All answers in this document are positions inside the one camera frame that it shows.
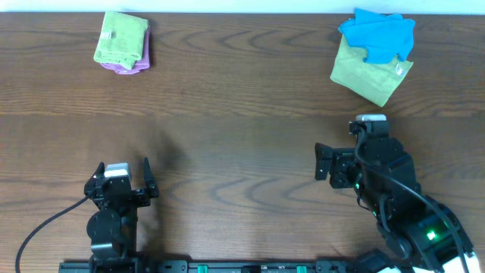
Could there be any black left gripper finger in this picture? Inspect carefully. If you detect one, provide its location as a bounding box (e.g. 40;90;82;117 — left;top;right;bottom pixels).
143;158;159;198
92;162;105;179

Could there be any light green cloth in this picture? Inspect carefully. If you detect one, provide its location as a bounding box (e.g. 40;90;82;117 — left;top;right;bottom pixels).
93;11;149;70

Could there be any crumpled blue cloth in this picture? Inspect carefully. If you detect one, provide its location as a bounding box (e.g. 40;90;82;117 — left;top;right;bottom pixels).
338;8;415;64

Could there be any folded pink cloth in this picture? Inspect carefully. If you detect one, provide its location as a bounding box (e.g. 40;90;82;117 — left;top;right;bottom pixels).
100;27;151;75

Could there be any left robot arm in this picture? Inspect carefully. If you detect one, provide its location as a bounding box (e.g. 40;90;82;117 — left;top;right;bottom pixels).
84;158;159;272

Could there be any olive green cloth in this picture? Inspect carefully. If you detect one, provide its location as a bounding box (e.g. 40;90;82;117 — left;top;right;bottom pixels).
330;36;414;107

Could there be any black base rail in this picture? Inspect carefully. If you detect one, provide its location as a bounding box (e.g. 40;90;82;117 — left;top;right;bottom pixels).
58;260;423;273

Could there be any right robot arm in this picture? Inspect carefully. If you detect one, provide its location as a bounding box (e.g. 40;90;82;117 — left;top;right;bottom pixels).
314;133;480;272

